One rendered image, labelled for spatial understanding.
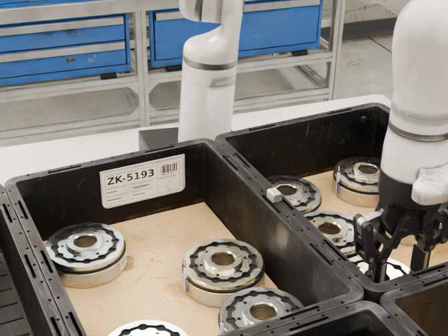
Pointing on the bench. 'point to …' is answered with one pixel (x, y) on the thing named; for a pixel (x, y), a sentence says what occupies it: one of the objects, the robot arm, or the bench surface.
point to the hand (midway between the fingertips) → (398, 269)
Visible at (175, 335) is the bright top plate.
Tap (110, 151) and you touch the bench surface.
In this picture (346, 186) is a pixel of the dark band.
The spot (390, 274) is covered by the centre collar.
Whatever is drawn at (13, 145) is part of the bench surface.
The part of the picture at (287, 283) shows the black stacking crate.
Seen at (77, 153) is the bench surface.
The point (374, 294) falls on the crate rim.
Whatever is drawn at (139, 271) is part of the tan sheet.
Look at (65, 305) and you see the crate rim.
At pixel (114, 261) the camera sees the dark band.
